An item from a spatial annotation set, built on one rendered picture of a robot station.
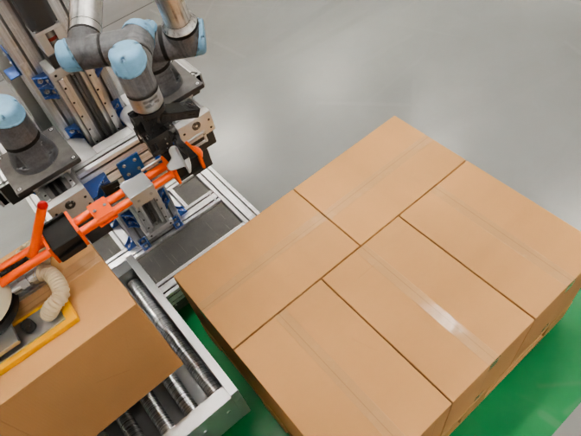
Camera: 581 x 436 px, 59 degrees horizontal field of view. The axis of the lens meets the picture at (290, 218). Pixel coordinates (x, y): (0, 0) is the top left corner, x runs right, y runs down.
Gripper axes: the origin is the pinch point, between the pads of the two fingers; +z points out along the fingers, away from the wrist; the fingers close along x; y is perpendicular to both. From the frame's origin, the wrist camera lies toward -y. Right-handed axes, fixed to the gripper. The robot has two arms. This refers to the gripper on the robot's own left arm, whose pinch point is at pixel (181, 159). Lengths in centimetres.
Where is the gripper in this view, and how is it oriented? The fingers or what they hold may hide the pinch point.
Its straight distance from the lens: 141.1
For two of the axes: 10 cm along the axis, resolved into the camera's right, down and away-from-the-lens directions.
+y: -7.7, 5.6, -3.0
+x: 6.2, 5.7, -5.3
